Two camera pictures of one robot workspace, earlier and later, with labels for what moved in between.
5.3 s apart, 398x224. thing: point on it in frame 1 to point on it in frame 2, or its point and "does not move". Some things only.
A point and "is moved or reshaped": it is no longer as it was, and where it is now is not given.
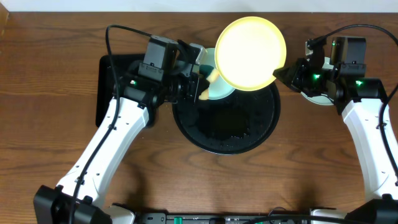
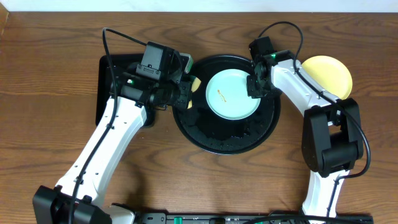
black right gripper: x=295 y=70 to x=254 y=94
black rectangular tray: x=107 y=85 does not move
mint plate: x=219 y=89 is moved or reshaped
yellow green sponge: x=211 y=74 is moved or reshaped
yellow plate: x=248 y=51 is moved or reshaped
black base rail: x=303 y=217 does not move
